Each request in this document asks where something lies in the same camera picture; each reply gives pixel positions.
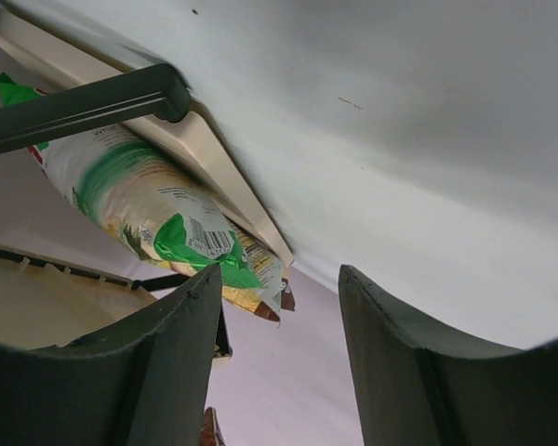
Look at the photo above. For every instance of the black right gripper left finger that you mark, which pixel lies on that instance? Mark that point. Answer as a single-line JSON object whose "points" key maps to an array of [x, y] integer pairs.
{"points": [[140, 381]]}

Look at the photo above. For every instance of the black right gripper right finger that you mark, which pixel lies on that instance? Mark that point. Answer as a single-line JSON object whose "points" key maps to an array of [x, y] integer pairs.
{"points": [[419, 381]]}

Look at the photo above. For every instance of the light blue brown chips bag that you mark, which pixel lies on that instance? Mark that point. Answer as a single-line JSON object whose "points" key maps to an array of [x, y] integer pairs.
{"points": [[210, 434]]}

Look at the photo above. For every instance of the brown Chuba chips bag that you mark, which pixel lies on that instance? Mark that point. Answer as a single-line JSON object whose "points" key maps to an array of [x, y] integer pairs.
{"points": [[274, 295]]}

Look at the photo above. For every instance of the green Chuba cassava chips bag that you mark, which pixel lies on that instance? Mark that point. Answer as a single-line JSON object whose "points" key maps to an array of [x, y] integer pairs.
{"points": [[131, 190]]}

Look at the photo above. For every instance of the beige three-tier black-framed shelf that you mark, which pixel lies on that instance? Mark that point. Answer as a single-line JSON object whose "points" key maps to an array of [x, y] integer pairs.
{"points": [[46, 302]]}

